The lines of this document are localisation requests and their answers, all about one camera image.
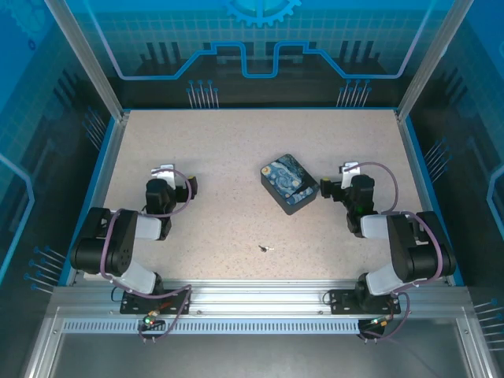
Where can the starry night print tin box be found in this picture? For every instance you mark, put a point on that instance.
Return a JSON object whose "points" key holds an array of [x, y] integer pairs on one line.
{"points": [[289, 183]]}

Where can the small silver key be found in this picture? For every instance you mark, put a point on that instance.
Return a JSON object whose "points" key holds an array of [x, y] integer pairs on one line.
{"points": [[264, 248]]}

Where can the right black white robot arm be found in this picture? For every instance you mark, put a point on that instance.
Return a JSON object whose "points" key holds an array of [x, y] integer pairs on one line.
{"points": [[374, 226]]}

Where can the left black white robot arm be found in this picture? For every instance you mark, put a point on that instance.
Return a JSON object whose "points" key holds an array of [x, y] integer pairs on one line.
{"points": [[149, 228]]}

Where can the left connector with green light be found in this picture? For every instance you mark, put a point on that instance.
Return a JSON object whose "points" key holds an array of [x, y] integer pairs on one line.
{"points": [[151, 319]]}

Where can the connector with green light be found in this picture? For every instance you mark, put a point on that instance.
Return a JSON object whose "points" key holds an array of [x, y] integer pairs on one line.
{"points": [[380, 322], [151, 319]]}

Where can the right connector with green light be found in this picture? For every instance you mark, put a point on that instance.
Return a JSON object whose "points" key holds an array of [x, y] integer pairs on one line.
{"points": [[380, 322]]}

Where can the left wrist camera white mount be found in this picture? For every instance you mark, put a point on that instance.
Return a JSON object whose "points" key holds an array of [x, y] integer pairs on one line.
{"points": [[163, 171]]}

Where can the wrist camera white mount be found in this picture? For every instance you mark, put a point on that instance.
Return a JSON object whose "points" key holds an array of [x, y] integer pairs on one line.
{"points": [[348, 169], [163, 171]]}

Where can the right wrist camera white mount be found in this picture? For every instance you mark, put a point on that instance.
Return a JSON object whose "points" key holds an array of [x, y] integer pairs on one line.
{"points": [[348, 169]]}

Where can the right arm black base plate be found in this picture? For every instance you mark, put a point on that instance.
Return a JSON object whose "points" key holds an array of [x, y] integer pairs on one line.
{"points": [[340, 301]]}

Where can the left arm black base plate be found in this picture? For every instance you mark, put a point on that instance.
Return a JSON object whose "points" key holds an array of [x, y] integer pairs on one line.
{"points": [[132, 305]]}

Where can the aluminium mounting rail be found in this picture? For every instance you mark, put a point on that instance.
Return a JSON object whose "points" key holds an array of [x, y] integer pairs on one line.
{"points": [[256, 295]]}

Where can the left aluminium frame post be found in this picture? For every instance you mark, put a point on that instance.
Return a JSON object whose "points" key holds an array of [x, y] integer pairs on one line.
{"points": [[90, 59]]}

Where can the aluminium frame post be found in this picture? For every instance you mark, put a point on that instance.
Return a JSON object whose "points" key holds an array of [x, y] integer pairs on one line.
{"points": [[90, 59], [433, 59]]}

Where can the right aluminium frame post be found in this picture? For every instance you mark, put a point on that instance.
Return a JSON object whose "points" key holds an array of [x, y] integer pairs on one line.
{"points": [[433, 59]]}

